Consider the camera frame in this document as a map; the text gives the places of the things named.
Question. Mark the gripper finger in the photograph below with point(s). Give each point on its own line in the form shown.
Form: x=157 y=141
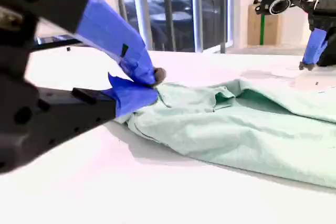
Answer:
x=78 y=111
x=315 y=45
x=110 y=32
x=329 y=53

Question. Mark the dark shiny bar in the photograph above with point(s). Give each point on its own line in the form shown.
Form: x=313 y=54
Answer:
x=57 y=40

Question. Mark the brown cardboard box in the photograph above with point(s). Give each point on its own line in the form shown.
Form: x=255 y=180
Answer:
x=273 y=30

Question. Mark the short black camera stalk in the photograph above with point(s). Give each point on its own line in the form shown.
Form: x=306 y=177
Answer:
x=299 y=1

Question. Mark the grey desk with legs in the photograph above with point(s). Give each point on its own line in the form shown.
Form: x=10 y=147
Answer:
x=168 y=11

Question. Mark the pale green T-shirt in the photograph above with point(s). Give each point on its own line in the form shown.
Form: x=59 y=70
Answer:
x=210 y=129

